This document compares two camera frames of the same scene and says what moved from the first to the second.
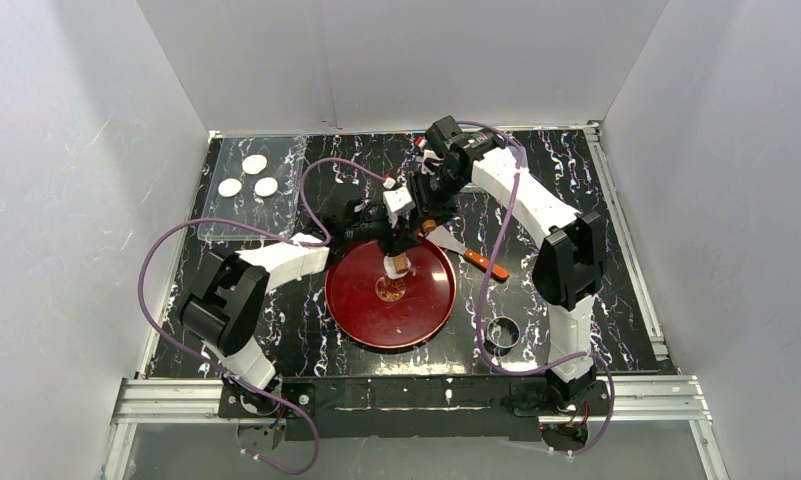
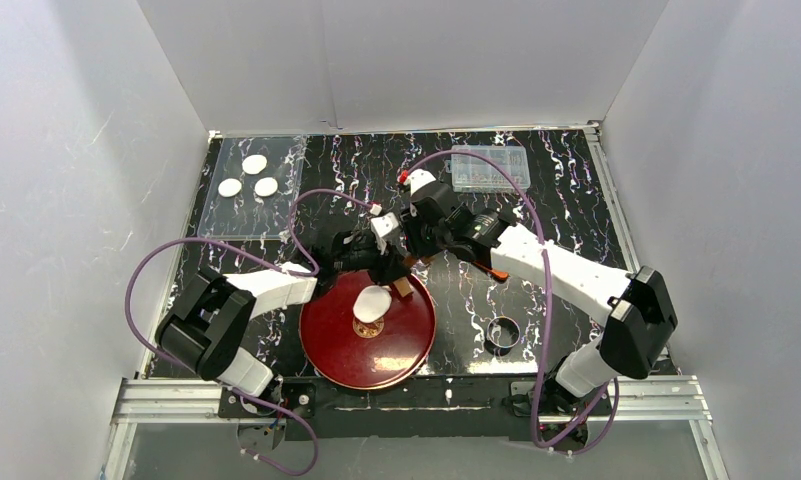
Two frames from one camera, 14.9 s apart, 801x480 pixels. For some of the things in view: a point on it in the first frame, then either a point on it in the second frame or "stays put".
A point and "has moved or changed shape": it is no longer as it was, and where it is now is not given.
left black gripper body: x=387 y=230 to x=385 y=266
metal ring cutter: x=503 y=332 stays put
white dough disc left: x=229 y=187 stays put
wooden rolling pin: x=401 y=263 has moved or changed shape
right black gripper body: x=430 y=198 to x=417 y=234
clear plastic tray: x=258 y=180 stays put
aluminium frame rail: x=660 y=401 stays put
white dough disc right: x=266 y=187 stays put
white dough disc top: x=254 y=163 stays put
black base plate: x=346 y=407 stays put
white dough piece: x=390 y=267 has moved or changed shape
